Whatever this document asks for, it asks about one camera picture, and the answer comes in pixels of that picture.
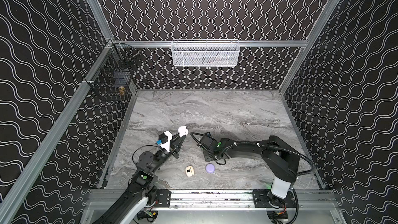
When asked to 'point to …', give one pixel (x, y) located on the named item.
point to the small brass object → (121, 90)
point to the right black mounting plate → (263, 197)
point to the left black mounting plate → (163, 196)
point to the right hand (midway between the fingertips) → (209, 155)
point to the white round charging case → (183, 131)
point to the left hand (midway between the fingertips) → (186, 136)
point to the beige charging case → (189, 171)
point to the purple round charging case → (210, 168)
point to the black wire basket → (113, 73)
